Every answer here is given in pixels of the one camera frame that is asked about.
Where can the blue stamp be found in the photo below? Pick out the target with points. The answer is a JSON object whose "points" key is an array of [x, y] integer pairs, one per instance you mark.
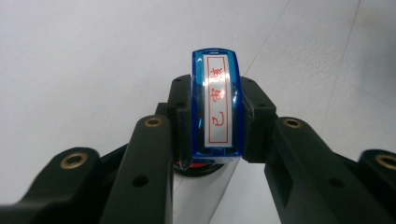
{"points": [[218, 102]]}

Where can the round red ink pad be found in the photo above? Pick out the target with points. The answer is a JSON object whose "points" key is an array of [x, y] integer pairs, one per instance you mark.
{"points": [[199, 170]]}

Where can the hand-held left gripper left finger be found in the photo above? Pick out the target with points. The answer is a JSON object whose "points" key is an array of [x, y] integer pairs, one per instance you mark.
{"points": [[182, 124]]}

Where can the white paper sheet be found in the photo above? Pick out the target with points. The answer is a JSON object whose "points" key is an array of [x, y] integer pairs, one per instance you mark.
{"points": [[199, 202]]}

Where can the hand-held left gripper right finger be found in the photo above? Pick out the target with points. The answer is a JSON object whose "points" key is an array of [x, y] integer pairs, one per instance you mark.
{"points": [[258, 124]]}

